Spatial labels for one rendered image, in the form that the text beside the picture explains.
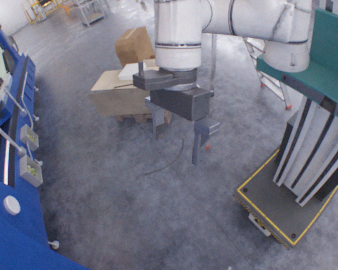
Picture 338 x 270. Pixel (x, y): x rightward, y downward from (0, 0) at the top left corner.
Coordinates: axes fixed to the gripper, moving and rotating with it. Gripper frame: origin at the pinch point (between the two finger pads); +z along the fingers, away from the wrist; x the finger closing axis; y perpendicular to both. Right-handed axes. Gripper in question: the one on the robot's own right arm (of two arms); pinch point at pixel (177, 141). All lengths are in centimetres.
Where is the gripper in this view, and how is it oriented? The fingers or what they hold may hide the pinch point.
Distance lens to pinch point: 46.7
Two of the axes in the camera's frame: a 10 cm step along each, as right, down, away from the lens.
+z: 0.1, 8.6, 5.0
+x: -6.5, -3.8, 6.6
